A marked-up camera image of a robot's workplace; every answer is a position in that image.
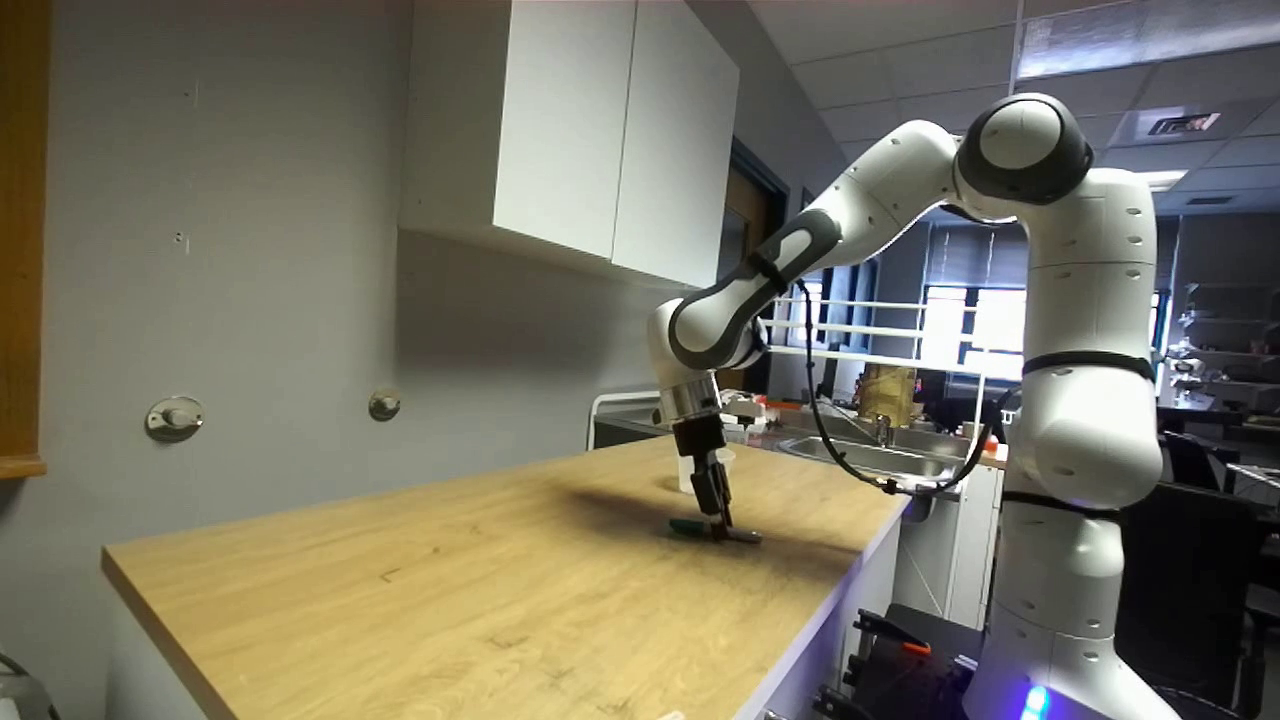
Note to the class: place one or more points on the yellowish background object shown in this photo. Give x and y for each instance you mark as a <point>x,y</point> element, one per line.
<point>889,399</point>

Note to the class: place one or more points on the ceiling air vent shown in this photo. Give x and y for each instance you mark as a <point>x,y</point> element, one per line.
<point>1182,120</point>

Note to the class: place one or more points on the white wall cabinet body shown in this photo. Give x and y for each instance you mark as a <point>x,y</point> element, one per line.
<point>452,120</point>

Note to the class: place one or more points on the white metal railing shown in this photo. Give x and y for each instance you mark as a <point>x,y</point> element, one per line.
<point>882,334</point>

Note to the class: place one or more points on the green marker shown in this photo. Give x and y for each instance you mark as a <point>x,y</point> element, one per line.
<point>713,532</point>

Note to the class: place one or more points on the grey metal rack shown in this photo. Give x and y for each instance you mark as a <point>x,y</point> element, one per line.
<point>626,418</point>

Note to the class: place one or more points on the black device with red part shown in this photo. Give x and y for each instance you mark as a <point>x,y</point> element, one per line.
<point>902,661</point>

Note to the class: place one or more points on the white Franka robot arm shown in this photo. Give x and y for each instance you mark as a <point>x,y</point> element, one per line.
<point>1081,400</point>

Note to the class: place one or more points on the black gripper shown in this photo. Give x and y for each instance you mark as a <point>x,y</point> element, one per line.
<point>697,438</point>

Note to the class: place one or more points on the round metal wall fixture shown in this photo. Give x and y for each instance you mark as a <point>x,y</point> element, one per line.
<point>386,407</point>
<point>172,418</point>

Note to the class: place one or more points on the white wall cabinet door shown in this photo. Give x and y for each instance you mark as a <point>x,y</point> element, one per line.
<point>564,125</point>

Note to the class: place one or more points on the white upper cabinet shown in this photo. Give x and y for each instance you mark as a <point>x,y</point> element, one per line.
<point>683,146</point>

